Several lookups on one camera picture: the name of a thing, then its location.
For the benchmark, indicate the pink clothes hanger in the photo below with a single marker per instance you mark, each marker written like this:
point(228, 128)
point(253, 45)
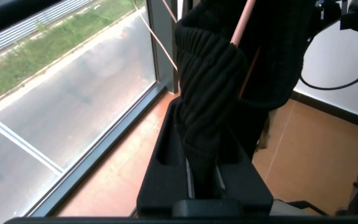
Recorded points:
point(154, 32)
point(242, 21)

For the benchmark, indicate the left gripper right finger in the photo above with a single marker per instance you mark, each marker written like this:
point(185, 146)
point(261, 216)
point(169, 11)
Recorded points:
point(247, 186)

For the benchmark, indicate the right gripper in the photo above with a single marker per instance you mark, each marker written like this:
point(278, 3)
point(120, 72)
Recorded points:
point(326, 12)

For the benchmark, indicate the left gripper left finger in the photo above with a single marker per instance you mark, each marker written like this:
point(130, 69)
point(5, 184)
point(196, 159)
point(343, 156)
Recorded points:
point(163, 180)

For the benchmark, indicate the black knitted garment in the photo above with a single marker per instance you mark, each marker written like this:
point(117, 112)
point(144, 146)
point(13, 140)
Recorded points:
point(210, 77)

